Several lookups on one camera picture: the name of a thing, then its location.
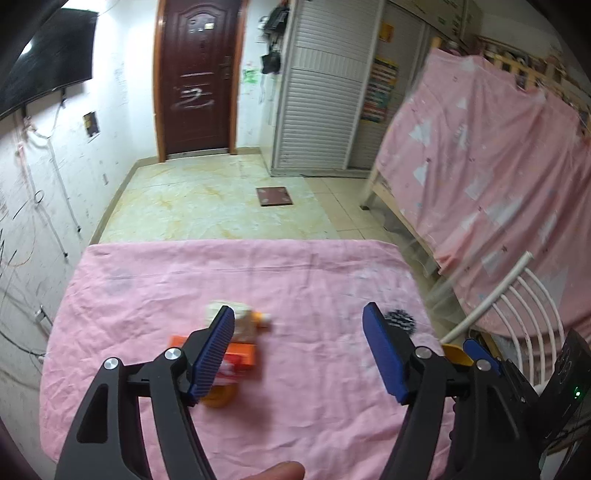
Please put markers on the pink bed sheet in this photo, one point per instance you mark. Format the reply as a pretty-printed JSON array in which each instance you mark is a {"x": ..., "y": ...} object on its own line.
[{"x": 300, "y": 277}]

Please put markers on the white slatted wardrobe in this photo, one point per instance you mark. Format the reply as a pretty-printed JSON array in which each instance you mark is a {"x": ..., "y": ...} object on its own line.
[{"x": 318, "y": 101}]

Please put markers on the black wall television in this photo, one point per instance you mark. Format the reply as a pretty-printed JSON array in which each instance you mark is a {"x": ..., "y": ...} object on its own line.
[{"x": 41, "y": 64}]

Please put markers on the small black hanging bag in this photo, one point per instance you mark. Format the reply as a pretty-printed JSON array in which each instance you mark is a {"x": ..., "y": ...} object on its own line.
[{"x": 271, "y": 62}]

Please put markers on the small dark wall picture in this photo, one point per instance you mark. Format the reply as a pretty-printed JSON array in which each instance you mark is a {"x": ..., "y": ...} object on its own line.
[{"x": 91, "y": 123}]

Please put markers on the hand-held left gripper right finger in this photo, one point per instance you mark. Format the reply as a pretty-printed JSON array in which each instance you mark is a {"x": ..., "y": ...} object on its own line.
[{"x": 383, "y": 350}]

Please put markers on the green wall sticker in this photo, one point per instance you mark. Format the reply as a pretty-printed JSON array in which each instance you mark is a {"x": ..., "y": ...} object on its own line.
[{"x": 249, "y": 76}]

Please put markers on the colourful grid wall poster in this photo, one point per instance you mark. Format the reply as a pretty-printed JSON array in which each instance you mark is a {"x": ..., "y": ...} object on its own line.
[{"x": 381, "y": 92}]

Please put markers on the yellow sticker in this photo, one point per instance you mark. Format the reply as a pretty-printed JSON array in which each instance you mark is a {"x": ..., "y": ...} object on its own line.
[{"x": 386, "y": 32}]

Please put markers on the orange box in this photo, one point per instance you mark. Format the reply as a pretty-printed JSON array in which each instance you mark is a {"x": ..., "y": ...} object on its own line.
[{"x": 242, "y": 353}]

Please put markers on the white bottle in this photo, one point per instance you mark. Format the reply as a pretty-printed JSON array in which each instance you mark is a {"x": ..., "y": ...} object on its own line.
[{"x": 240, "y": 309}]

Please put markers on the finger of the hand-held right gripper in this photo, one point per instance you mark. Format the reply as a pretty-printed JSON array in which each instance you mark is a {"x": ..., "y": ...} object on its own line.
[{"x": 480, "y": 350}]

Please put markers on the dark brown wooden door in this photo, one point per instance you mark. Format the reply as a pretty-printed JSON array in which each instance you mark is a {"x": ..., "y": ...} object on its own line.
[{"x": 198, "y": 78}]

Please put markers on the brown floor drain cover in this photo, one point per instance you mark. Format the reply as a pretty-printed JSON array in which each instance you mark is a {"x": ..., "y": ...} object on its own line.
[{"x": 275, "y": 196}]

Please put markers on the small bottle with orange cap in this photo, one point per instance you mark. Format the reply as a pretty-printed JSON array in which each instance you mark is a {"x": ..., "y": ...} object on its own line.
[{"x": 261, "y": 319}]

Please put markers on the white metal chair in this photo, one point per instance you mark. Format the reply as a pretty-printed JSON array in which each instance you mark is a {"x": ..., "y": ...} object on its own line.
[{"x": 521, "y": 295}]

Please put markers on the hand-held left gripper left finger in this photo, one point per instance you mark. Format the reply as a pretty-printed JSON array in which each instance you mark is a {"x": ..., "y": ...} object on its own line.
[{"x": 214, "y": 350}]

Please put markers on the pink printed curtain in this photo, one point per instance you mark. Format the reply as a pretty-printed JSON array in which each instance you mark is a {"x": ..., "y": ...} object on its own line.
[{"x": 485, "y": 161}]

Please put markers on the orange round lid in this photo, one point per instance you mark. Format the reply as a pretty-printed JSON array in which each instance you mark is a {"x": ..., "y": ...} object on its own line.
[{"x": 221, "y": 398}]

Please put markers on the wooden bunk bed frame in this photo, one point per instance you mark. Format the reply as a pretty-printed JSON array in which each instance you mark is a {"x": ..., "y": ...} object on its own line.
[{"x": 392, "y": 196}]

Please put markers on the red and white packet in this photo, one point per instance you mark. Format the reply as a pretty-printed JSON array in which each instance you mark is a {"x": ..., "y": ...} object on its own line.
[{"x": 228, "y": 371}]

